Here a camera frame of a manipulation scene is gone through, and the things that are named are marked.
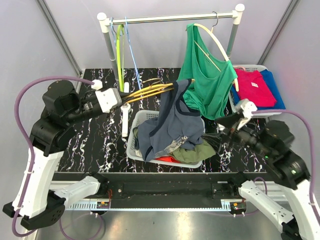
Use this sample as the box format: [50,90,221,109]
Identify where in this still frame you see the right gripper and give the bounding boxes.
[199,109,273,158]

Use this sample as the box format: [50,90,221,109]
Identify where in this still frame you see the olive green tank top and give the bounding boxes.
[133,124,216,164]

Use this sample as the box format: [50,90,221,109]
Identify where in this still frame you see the yellow plastic hanger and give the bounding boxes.
[121,77,196,106]

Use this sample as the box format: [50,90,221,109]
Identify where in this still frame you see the navy blue tank top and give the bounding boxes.
[137,79,204,162]

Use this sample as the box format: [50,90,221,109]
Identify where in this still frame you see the lime green hanger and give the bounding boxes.
[115,24,125,92]

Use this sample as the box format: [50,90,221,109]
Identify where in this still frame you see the red tank top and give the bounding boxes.
[155,155,181,164]

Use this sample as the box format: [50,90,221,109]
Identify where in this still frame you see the light blue wire hanger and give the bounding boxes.
[110,17,119,79]

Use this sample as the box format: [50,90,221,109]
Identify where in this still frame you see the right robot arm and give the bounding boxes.
[204,113,320,240]

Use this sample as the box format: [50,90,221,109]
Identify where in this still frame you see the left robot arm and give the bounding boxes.
[2,77,122,231]

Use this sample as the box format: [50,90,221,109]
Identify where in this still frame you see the cream white hanger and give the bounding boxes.
[193,11,240,92]

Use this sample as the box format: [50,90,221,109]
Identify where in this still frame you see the white plastic basket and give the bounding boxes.
[126,110,203,169]

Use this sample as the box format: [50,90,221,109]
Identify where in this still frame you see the white side basket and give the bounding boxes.
[227,64,275,119]

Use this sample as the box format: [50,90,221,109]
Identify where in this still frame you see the pink folded shirt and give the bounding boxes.
[235,69,277,108]

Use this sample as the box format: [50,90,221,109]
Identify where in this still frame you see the blue folded shirt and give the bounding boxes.
[231,69,286,110]

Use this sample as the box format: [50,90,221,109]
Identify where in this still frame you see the white clothes rack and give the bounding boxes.
[96,3,245,138]

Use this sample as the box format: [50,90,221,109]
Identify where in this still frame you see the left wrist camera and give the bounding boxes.
[95,88,118,114]

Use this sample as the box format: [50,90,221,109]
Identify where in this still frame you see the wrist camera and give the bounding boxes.
[95,88,118,114]
[235,98,258,130]

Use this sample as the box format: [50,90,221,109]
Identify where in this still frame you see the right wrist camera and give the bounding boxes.
[235,98,258,130]

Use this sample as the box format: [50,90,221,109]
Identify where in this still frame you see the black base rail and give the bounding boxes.
[52,171,288,212]

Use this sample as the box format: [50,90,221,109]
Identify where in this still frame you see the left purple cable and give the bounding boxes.
[11,76,105,240]

